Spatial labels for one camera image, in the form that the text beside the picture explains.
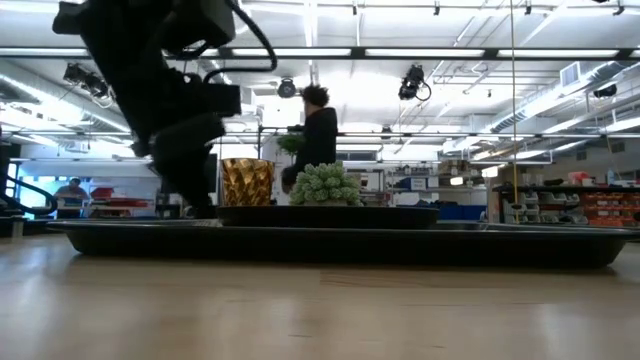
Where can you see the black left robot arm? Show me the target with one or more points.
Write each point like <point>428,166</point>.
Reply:
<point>125,25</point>

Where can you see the small green leafy plant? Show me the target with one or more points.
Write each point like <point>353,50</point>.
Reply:
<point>291,144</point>

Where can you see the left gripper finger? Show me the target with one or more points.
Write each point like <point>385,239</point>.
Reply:
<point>192,175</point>

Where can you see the green plant in grey pot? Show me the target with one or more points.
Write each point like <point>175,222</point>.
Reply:
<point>325,187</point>

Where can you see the shelving with red bins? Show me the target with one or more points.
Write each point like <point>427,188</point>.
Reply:
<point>600,205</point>

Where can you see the blue storage bins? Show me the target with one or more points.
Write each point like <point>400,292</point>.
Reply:
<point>465,212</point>

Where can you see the black plastic tray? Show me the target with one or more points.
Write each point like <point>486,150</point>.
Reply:
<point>320,250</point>

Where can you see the red storage box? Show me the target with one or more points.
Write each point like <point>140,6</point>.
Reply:
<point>120,202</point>

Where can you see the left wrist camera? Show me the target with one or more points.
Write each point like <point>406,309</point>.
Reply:
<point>222,100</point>

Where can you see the thin black crossbar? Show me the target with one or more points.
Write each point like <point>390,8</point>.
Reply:
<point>450,134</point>

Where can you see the black round camera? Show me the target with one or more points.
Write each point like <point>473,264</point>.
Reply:
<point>286,88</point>

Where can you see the amber faceted cup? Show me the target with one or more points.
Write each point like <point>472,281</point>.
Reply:
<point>247,182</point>

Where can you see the person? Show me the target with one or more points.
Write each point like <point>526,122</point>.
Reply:
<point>320,135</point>
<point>72,192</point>

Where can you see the black crossbar with light strips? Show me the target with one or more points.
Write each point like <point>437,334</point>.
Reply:
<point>357,52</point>

